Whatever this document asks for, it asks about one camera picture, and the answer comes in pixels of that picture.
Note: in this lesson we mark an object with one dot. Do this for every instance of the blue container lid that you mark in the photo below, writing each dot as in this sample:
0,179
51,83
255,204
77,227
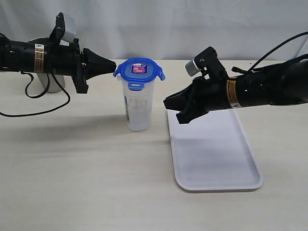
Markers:
137,72

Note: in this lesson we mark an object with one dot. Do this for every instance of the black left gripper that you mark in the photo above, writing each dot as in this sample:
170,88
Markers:
68,61

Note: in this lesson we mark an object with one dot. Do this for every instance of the white backdrop curtain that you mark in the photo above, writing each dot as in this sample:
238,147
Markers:
162,29

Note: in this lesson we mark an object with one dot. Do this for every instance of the white plastic tray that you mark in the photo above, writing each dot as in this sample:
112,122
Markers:
213,154

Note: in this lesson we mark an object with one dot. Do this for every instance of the stainless steel cup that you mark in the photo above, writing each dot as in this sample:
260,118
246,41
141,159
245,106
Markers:
43,78

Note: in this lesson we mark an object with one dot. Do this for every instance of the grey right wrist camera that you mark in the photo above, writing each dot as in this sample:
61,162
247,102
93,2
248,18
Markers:
204,62

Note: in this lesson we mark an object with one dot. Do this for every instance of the clear plastic container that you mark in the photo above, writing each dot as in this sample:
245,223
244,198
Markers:
138,101

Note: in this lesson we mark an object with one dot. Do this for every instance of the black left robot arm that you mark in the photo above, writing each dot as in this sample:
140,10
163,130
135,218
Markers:
18,56

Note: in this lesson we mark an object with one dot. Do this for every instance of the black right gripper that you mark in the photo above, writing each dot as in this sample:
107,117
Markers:
207,96

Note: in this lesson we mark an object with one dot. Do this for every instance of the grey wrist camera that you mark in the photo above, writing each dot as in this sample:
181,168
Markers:
204,62
65,29

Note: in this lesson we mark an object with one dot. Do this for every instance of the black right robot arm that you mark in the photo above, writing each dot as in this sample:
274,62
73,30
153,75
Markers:
279,84

